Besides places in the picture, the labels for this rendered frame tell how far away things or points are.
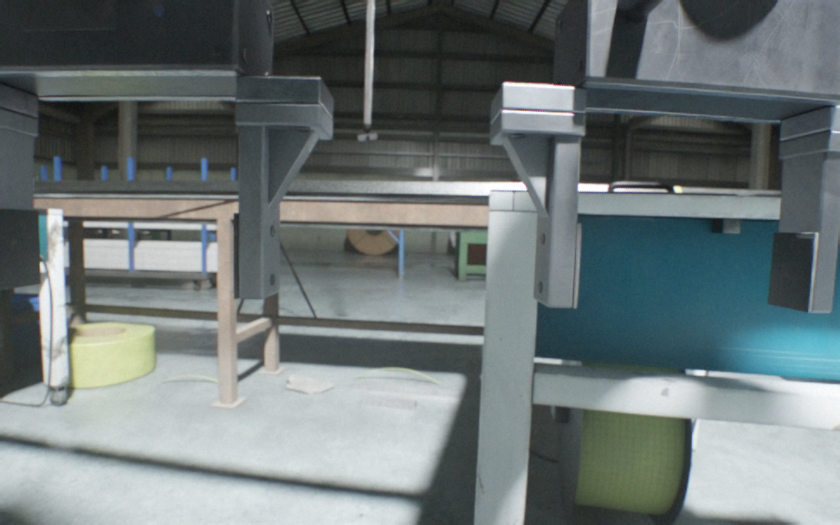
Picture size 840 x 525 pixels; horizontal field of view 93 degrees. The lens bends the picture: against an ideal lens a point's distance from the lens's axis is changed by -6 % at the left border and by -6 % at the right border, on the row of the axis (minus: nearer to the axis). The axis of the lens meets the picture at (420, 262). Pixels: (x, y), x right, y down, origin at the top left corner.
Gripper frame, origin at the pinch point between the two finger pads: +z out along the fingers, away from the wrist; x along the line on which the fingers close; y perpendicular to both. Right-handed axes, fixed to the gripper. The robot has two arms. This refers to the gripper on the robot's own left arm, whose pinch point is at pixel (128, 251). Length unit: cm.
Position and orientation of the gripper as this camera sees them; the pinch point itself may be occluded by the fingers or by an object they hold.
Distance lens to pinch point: 25.5
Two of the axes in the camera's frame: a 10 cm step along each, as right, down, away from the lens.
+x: -10.0, -0.3, -0.1
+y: -0.1, -0.8, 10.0
